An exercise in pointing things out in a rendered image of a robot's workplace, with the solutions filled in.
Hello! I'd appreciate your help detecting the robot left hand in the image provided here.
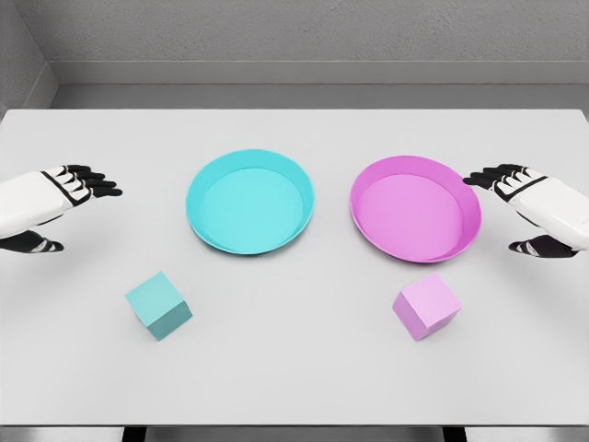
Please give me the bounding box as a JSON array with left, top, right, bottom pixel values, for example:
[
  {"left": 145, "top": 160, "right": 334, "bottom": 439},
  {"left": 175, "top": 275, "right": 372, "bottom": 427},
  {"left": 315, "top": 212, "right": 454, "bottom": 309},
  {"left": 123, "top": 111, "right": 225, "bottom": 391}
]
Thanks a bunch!
[{"left": 0, "top": 164, "right": 123, "bottom": 254}]

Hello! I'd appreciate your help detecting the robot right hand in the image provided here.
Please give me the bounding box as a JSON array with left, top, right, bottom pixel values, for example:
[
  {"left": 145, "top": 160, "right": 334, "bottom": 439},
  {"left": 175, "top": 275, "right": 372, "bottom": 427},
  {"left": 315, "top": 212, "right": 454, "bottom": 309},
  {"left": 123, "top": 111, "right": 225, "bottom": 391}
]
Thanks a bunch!
[{"left": 462, "top": 163, "right": 589, "bottom": 257}]

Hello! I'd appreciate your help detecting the pink round plate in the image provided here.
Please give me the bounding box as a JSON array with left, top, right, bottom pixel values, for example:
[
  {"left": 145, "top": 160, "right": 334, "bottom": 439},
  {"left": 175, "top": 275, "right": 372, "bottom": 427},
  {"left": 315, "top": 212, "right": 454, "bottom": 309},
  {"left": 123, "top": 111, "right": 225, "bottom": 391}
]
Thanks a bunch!
[{"left": 349, "top": 155, "right": 482, "bottom": 264}]

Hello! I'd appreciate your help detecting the pink cube block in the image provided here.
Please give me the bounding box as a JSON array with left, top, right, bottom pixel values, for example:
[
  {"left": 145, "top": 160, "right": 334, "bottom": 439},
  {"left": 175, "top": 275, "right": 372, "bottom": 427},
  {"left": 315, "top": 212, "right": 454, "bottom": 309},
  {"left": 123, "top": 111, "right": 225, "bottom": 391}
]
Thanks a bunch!
[{"left": 391, "top": 272, "right": 463, "bottom": 343}]

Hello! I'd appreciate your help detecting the cyan cube block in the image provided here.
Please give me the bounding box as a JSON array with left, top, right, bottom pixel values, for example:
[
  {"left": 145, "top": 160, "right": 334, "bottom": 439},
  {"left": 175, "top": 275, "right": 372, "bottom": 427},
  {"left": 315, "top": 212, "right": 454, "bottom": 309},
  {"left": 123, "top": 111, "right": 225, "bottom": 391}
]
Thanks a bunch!
[{"left": 123, "top": 270, "right": 193, "bottom": 343}]

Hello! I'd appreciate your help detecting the cyan round plate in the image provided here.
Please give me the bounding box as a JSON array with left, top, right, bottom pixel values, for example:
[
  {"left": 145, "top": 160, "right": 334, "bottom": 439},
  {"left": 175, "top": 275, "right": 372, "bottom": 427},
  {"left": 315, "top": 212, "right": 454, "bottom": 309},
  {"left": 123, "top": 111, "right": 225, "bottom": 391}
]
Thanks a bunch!
[{"left": 185, "top": 148, "right": 317, "bottom": 256}]

